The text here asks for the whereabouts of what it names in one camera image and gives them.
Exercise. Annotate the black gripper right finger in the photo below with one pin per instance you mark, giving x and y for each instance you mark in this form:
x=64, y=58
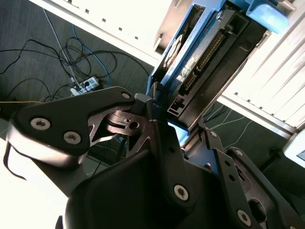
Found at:
x=226, y=171

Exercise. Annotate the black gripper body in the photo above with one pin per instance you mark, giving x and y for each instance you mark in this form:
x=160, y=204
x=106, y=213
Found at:
x=119, y=195

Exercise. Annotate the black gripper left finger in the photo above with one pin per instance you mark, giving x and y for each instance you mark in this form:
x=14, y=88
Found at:
x=59, y=114

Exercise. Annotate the hard disk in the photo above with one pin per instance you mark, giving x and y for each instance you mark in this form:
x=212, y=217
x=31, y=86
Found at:
x=214, y=71

